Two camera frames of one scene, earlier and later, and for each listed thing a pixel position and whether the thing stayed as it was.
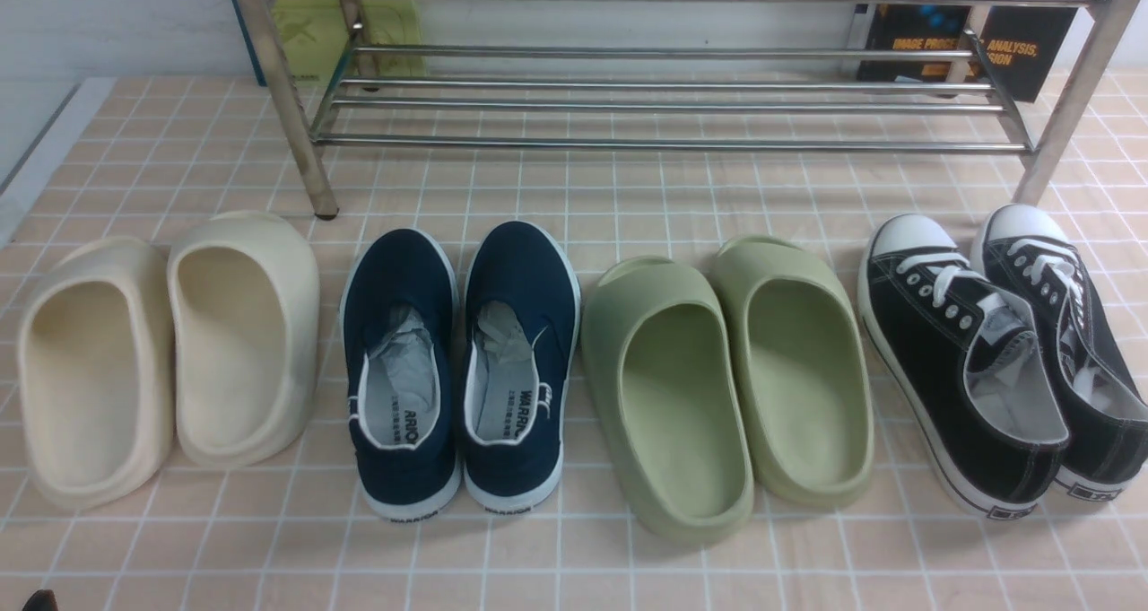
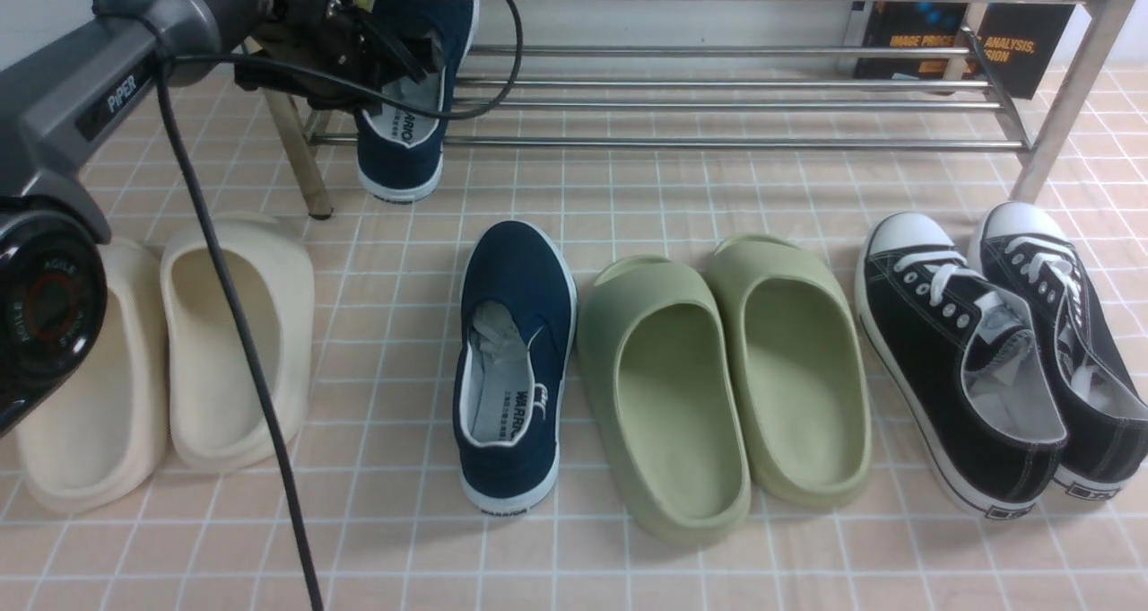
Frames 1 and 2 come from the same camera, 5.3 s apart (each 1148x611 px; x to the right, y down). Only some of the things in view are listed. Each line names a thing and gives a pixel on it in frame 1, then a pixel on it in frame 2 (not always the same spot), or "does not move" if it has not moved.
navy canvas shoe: [523, 327] does not move
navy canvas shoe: [401, 331] to [399, 143]
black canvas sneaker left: [971, 366] does not move
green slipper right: [804, 385] does not move
